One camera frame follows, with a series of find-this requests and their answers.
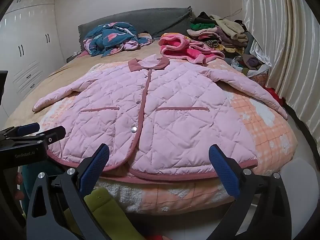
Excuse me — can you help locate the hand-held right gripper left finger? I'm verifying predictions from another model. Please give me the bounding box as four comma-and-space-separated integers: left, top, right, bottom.
26, 143, 113, 240

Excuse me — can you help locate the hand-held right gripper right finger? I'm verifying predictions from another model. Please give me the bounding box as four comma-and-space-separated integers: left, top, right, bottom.
207, 144, 292, 240

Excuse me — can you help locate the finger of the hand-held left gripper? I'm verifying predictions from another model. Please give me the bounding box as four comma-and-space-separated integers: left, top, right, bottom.
0, 122, 40, 140
34, 126, 67, 147

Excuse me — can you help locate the pink quilted jacket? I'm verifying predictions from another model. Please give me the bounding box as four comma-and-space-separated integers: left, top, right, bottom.
32, 56, 288, 182

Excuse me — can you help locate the pile of folded clothes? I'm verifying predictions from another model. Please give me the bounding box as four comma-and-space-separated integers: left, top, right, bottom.
186, 11, 249, 55

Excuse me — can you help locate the person's left hand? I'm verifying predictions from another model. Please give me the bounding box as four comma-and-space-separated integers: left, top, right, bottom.
14, 172, 24, 199

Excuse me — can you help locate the teal garment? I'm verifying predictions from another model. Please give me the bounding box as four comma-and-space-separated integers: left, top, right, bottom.
21, 160, 65, 215

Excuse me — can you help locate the yellow-green garment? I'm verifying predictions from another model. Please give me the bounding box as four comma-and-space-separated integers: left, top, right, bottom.
64, 187, 147, 240

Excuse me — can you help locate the peach checked blanket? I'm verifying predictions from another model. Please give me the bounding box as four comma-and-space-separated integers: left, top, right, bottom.
40, 60, 298, 215

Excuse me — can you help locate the bed with tan sheet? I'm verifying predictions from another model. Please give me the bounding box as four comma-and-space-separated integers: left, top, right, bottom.
4, 39, 299, 217

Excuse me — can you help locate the white round object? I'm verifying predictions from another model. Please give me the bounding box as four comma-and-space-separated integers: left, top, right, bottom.
280, 157, 317, 205

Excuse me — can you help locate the white wardrobe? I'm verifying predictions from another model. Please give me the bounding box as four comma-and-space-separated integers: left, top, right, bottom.
0, 0, 67, 120

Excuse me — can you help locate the red plastic bag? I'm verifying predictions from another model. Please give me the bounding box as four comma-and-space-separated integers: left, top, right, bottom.
265, 87, 284, 105

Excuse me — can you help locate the teal flamingo print quilt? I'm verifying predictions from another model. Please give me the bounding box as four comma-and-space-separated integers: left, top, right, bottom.
83, 21, 154, 57

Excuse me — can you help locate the pink fleece blanket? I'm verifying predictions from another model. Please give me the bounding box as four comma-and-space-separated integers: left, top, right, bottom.
159, 32, 225, 64

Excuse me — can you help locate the grey padded headboard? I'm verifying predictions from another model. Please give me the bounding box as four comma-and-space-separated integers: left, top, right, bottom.
77, 5, 193, 53

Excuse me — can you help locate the cream satin curtain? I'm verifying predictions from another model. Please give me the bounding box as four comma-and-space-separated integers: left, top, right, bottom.
241, 0, 320, 140

